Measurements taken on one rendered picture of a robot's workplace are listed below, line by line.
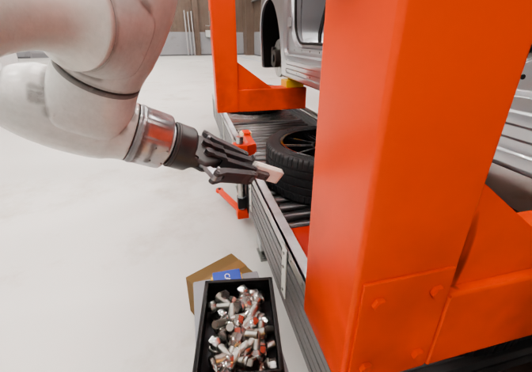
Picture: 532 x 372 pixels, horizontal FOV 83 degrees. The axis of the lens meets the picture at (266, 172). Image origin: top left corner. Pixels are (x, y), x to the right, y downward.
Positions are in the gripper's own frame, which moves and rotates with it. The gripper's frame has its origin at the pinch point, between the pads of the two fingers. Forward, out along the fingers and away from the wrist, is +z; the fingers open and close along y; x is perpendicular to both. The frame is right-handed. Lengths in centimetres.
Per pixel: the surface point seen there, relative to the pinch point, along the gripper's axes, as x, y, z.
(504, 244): 18.4, 28.5, 21.5
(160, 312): -92, -18, 15
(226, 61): -25, -158, 44
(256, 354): -16.7, 27.0, -0.9
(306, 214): -40, -37, 67
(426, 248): 13.7, 27.6, 6.0
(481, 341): 2.9, 36.3, 31.4
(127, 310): -99, -23, 5
